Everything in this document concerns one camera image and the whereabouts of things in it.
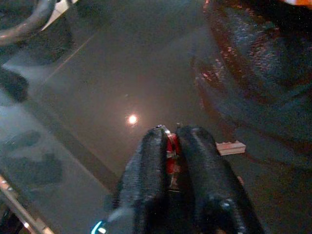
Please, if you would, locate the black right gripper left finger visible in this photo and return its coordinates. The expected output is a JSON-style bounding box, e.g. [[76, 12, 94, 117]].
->
[[114, 127, 171, 234]]

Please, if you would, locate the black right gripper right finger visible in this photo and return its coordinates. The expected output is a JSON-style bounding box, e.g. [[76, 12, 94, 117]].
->
[[175, 125, 265, 234]]

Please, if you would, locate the red key fob with keys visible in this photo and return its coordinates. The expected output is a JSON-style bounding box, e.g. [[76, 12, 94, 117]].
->
[[157, 123, 182, 193]]

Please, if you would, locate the white ridged plastic piece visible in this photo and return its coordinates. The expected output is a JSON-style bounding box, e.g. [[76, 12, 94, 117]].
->
[[215, 140, 247, 156]]

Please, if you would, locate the dark textured fabric mass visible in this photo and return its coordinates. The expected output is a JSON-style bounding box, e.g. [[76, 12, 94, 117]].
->
[[192, 0, 312, 169]]

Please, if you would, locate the silver metal rail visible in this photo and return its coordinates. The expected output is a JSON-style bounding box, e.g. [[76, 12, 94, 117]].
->
[[0, 174, 55, 234]]

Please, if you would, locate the grey curved cable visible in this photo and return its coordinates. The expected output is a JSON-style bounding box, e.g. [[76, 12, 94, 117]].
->
[[0, 0, 57, 47]]

